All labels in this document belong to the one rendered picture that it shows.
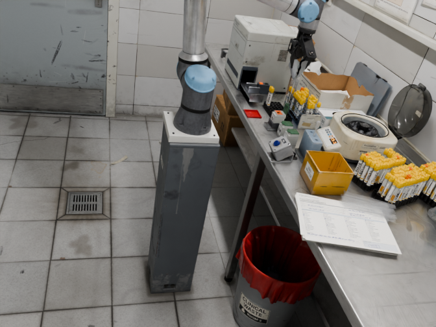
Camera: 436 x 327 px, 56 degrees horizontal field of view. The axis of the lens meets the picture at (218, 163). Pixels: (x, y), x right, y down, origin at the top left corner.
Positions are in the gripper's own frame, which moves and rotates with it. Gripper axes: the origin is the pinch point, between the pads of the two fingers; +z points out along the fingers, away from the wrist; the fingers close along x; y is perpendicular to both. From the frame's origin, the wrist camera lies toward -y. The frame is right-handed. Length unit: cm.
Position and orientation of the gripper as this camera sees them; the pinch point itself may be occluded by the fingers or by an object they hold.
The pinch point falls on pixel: (295, 76)
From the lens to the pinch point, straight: 179.5
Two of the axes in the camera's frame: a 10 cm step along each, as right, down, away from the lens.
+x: -9.6, -0.1, -2.9
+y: -2.3, -5.7, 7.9
